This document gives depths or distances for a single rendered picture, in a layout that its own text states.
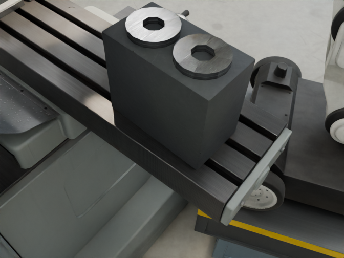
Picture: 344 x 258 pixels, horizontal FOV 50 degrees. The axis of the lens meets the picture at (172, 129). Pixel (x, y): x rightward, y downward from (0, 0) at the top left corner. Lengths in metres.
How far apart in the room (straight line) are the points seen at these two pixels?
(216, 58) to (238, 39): 1.98
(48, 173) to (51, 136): 0.11
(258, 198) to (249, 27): 1.61
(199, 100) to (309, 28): 2.29
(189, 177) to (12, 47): 0.51
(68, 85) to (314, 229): 0.92
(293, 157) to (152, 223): 0.61
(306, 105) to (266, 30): 1.32
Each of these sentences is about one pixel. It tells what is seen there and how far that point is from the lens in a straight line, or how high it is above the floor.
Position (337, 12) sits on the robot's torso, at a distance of 1.00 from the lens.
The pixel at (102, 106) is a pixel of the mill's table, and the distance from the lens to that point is 0.75.
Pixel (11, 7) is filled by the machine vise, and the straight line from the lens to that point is 1.03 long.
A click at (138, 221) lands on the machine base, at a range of 1.46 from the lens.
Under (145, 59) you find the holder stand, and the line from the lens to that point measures 0.56.
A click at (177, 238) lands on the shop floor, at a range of 1.65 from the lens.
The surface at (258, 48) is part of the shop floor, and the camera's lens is 2.49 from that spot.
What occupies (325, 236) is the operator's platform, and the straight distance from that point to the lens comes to 1.34.
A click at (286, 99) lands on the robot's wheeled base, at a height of 0.59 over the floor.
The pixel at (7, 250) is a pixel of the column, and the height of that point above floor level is 0.62.
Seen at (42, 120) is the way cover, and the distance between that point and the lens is 0.84.
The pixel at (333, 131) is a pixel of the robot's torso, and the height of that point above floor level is 0.67.
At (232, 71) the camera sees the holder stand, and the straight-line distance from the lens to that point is 0.55.
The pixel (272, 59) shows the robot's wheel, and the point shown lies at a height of 0.59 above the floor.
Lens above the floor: 1.54
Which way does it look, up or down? 52 degrees down
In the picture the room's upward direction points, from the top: 4 degrees clockwise
